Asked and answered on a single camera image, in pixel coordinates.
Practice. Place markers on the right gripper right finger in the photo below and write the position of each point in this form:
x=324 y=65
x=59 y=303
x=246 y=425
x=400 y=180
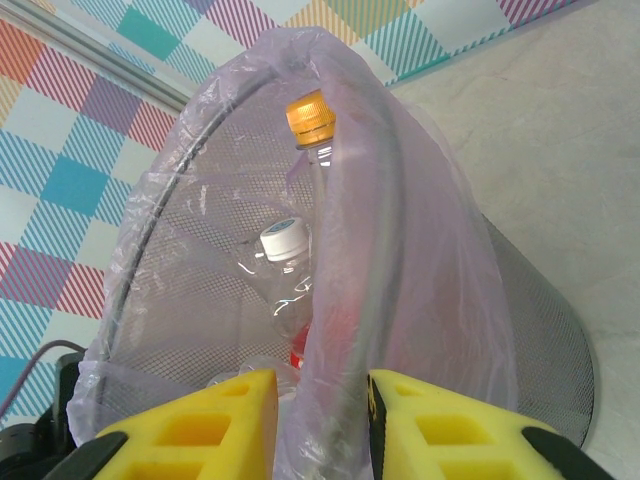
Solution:
x=450 y=440

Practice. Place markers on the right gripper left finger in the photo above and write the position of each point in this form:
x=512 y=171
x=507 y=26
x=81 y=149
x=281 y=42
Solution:
x=190 y=440

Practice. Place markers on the white cap cartoon label bottle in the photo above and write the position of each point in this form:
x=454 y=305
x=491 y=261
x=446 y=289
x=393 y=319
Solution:
x=282 y=240

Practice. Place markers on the clear bottle orange cap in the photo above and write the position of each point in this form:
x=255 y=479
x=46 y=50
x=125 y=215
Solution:
x=310 y=117

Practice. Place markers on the grey mesh waste bin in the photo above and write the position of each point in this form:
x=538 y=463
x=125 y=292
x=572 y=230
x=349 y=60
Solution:
x=540 y=325

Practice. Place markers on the mesh waste bin with liner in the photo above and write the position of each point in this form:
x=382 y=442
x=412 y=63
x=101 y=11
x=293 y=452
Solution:
x=425 y=225

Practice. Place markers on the aluminium frame post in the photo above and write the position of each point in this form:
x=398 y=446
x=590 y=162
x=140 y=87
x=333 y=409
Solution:
x=100 y=62

